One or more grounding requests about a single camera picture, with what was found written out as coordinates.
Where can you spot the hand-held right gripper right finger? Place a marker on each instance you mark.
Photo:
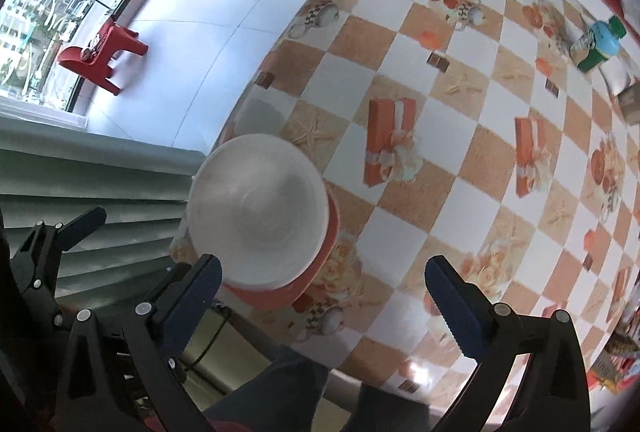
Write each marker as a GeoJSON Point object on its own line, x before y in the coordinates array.
{"type": "Point", "coordinates": [455, 309]}

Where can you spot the grey ribbed curtain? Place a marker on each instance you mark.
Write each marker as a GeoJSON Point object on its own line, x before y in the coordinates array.
{"type": "Point", "coordinates": [100, 192]}

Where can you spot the pile of snack packets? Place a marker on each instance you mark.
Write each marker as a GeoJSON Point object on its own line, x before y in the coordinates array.
{"type": "Point", "coordinates": [620, 362]}

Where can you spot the green bottle with blue label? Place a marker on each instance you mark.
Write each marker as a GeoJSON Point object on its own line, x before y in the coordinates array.
{"type": "Point", "coordinates": [597, 44]}

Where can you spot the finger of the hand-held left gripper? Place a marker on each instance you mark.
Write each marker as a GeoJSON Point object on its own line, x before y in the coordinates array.
{"type": "Point", "coordinates": [82, 222]}

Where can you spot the pink plastic bowl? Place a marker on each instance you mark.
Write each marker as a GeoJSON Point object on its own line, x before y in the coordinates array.
{"type": "Point", "coordinates": [320, 272]}

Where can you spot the red plastic stool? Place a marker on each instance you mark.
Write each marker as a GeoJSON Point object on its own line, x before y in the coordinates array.
{"type": "Point", "coordinates": [102, 54]}

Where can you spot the white bowl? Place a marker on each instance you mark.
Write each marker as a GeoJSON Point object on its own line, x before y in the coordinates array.
{"type": "Point", "coordinates": [257, 212]}

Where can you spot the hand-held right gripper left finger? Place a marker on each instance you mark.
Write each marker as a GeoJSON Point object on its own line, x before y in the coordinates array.
{"type": "Point", "coordinates": [192, 297]}

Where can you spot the person's legs in jeans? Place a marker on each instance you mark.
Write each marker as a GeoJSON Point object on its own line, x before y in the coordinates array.
{"type": "Point", "coordinates": [280, 392]}

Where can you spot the checkered printed tablecloth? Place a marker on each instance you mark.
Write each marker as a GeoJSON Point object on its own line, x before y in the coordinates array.
{"type": "Point", "coordinates": [450, 137]}

